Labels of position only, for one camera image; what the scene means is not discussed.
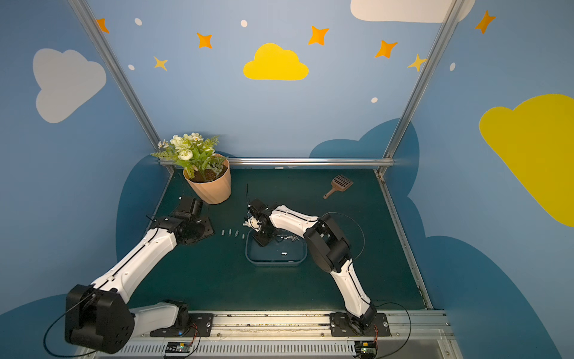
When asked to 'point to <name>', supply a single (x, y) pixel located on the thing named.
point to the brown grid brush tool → (339, 182)
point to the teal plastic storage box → (282, 250)
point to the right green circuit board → (367, 349)
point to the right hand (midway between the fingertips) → (264, 239)
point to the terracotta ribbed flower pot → (213, 183)
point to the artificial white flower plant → (193, 153)
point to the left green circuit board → (179, 347)
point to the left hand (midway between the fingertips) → (208, 227)
